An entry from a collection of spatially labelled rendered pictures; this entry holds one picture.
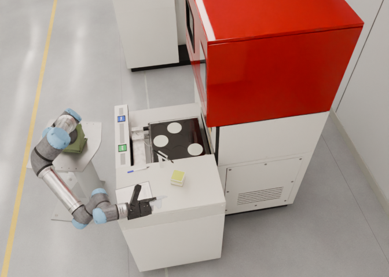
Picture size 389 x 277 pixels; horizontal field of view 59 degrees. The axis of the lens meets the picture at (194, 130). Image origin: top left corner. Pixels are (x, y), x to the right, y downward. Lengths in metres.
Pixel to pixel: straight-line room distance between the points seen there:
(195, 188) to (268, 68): 0.81
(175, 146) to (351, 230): 1.68
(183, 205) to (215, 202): 0.18
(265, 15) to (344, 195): 2.05
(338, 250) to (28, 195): 2.72
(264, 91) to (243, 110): 0.16
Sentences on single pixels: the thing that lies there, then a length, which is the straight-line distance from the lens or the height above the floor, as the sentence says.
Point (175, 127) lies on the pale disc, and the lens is 2.42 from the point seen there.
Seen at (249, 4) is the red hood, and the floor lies 1.82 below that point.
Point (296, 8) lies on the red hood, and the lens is 1.86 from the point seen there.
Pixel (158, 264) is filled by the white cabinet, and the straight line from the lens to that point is 2.73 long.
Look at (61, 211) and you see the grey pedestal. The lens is 3.29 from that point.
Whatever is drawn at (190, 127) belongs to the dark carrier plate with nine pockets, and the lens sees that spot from 2.42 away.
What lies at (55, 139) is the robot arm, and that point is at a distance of 1.86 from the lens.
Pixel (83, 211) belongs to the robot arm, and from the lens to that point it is 1.82.
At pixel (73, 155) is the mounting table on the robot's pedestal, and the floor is 0.82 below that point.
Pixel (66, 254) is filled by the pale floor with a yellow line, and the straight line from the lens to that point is 3.12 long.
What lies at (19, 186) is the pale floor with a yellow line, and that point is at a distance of 3.61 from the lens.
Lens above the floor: 2.73
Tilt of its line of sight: 50 degrees down
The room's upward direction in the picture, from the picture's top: 2 degrees counter-clockwise
